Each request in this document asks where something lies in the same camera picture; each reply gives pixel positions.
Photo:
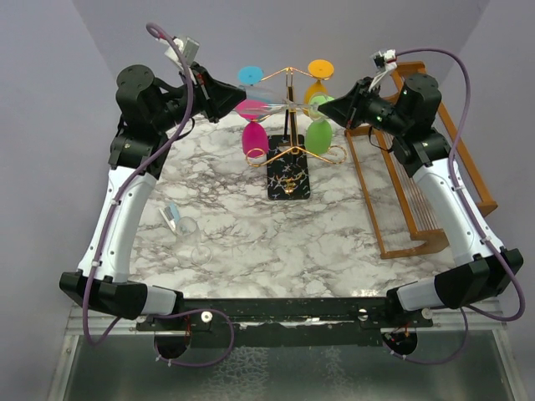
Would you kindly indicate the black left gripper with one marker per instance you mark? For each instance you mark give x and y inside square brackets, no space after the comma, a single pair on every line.
[216,98]

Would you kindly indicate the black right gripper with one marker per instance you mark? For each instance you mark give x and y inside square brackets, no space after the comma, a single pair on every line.
[348,109]

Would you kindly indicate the green wine glass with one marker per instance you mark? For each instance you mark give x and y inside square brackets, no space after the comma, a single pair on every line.
[319,134]

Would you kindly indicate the blue wine glass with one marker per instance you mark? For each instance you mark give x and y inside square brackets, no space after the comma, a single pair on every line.
[250,75]

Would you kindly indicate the clear champagne flute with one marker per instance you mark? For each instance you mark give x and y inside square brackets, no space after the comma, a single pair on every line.
[276,103]

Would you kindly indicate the orange wine glass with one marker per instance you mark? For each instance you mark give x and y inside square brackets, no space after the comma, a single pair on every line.
[320,70]

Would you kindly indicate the pink wine glass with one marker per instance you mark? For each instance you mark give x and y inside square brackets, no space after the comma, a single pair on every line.
[254,136]

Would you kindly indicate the clear wine glass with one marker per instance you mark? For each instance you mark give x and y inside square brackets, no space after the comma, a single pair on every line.
[188,238]

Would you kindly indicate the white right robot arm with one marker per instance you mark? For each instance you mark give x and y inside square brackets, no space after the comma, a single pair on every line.
[484,267]

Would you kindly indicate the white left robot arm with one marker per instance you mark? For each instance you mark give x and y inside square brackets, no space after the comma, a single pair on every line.
[101,281]

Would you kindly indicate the gold wine glass rack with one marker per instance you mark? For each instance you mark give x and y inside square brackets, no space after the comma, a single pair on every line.
[288,178]

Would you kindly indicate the wooden tiered shelf rack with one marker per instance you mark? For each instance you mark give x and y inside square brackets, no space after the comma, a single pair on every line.
[421,223]

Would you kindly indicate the small blue white card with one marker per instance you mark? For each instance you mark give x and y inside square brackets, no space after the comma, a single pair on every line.
[171,216]

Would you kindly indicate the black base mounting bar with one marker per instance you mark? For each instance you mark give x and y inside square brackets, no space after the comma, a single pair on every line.
[284,322]

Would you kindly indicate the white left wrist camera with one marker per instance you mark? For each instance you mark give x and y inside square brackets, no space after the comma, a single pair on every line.
[188,47]

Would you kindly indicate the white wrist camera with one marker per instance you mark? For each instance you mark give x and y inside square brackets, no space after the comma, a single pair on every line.
[386,62]
[188,47]

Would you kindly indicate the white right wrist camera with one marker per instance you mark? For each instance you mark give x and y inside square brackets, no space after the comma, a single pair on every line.
[386,62]

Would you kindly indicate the aluminium extrusion rail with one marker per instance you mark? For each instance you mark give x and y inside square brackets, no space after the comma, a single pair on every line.
[98,322]

